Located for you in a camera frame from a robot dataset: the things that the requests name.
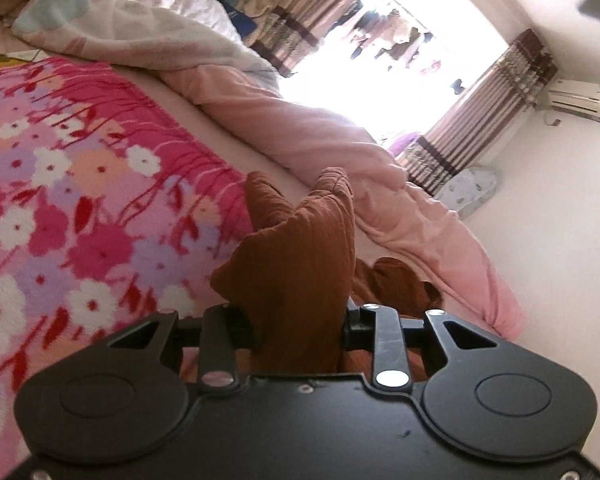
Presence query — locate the brown padded jacket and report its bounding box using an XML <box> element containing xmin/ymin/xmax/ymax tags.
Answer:
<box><xmin>211</xmin><ymin>166</ymin><xmax>443</xmax><ymax>377</ymax></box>

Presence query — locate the purple cloth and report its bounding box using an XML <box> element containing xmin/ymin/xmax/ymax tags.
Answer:
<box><xmin>387</xmin><ymin>132</ymin><xmax>424</xmax><ymax>157</ymax></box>

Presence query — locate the white air conditioner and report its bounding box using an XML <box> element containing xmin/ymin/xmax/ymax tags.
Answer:
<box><xmin>545</xmin><ymin>79</ymin><xmax>600</xmax><ymax>126</ymax></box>

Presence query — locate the blue bag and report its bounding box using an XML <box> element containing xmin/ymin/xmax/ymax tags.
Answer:
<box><xmin>222</xmin><ymin>0</ymin><xmax>259</xmax><ymax>37</ymax></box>

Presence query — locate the striped brown curtain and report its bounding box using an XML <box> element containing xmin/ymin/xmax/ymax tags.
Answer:
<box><xmin>395</xmin><ymin>29</ymin><xmax>559</xmax><ymax>197</ymax></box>
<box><xmin>252</xmin><ymin>0</ymin><xmax>398</xmax><ymax>79</ymax></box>

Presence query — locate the pink duvet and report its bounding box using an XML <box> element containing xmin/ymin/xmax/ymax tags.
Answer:
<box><xmin>157</xmin><ymin>67</ymin><xmax>527</xmax><ymax>337</ymax></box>

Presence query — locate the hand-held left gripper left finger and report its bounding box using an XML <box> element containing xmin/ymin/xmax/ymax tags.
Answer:
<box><xmin>105</xmin><ymin>305</ymin><xmax>256</xmax><ymax>394</ymax></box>

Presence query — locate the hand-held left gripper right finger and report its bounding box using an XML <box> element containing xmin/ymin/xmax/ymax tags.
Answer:
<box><xmin>342</xmin><ymin>300</ymin><xmax>501</xmax><ymax>391</ymax></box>

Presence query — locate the white pastel quilt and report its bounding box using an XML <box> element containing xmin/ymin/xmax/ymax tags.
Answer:
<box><xmin>12</xmin><ymin>0</ymin><xmax>282</xmax><ymax>79</ymax></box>

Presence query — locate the pink dotted floral blanket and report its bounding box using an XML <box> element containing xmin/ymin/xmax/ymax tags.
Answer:
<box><xmin>0</xmin><ymin>57</ymin><xmax>253</xmax><ymax>480</ymax></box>

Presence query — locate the pink bed sheet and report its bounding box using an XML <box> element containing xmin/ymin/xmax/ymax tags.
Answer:
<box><xmin>0</xmin><ymin>10</ymin><xmax>326</xmax><ymax>211</ymax></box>

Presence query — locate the beige cloth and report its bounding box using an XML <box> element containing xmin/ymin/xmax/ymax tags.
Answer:
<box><xmin>240</xmin><ymin>0</ymin><xmax>279</xmax><ymax>47</ymax></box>

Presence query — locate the hanging laundry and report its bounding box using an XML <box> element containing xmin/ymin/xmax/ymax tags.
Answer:
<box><xmin>340</xmin><ymin>0</ymin><xmax>467</xmax><ymax>97</ymax></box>

